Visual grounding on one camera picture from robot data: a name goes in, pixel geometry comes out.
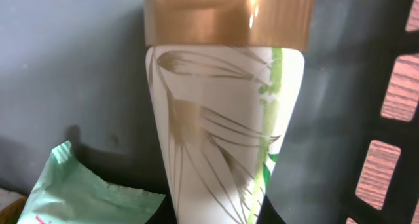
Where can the white tube gold cap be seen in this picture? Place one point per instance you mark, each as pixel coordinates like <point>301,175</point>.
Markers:
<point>224,76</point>

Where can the mint green wipes pack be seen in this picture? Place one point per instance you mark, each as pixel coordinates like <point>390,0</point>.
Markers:
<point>68,192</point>

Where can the grey plastic mesh basket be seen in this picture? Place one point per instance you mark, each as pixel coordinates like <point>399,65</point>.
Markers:
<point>75,70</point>

